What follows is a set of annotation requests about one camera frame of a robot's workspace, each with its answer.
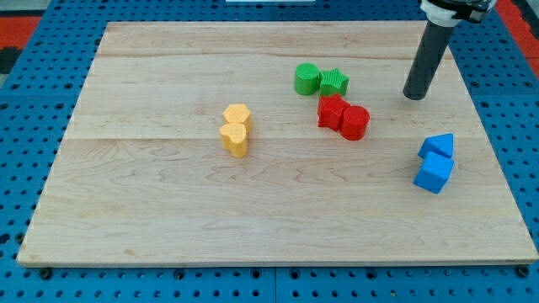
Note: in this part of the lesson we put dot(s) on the green cylinder block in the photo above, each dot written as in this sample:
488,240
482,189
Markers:
306,78

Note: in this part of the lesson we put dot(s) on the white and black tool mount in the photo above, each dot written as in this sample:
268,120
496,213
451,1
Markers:
449,13

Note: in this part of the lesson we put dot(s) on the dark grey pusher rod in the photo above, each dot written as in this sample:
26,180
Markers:
432,47

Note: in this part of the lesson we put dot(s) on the blue triangle block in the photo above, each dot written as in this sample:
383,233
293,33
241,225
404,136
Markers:
441,144

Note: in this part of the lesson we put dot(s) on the yellow hexagon block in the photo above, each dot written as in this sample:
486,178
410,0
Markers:
238,113

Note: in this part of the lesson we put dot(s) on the yellow heart block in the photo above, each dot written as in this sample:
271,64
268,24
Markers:
234,139

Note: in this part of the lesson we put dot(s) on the red cylinder block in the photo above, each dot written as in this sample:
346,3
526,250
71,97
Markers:
355,120

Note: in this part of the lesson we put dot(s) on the blue cube block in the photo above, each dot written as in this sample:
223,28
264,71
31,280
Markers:
434,172

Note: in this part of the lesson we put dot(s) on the wooden board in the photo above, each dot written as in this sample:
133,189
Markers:
141,178

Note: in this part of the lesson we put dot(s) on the red star block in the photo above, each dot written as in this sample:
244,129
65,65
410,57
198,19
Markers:
330,111

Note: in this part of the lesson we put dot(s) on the green star block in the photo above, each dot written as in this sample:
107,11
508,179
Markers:
332,82

